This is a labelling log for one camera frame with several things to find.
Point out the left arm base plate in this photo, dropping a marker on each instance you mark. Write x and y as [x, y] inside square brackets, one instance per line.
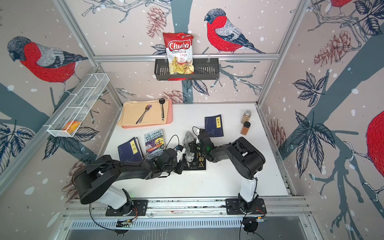
[132, 209]

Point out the beige spice jar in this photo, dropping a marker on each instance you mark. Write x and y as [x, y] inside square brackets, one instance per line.
[246, 116]

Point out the Treehouse colourful paperback book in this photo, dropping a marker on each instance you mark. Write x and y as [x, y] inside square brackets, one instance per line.
[154, 143]

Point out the orange spice jar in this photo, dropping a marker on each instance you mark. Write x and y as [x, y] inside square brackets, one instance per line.
[245, 129]

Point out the beige placemat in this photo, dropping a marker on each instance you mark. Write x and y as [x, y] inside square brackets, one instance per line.
[141, 115]

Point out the red Chuba chips bag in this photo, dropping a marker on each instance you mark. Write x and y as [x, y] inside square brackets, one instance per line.
[179, 51]

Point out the black portrait cover book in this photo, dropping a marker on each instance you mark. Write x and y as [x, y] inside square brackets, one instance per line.
[193, 159]

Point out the white wire wall shelf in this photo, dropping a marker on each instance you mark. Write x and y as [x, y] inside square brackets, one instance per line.
[80, 103]

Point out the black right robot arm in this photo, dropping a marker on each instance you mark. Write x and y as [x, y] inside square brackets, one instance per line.
[246, 159]

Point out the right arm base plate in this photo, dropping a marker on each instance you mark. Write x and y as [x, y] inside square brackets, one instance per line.
[241, 207]

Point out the black wall basket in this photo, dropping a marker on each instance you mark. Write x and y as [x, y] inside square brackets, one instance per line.
[205, 69]

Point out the orange packet in shelf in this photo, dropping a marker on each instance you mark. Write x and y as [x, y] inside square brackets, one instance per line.
[71, 127]

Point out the blue book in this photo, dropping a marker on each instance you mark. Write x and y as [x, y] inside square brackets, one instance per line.
[130, 152]
[213, 126]

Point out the black ladle spoon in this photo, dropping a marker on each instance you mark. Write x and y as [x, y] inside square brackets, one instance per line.
[162, 101]

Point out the grey striped cloth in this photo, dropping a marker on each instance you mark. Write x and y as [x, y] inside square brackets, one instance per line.
[188, 139]

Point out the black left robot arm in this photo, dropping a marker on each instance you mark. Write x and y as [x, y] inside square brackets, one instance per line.
[94, 182]

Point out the iridescent purple spoon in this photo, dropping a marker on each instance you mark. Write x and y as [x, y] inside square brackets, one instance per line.
[147, 108]

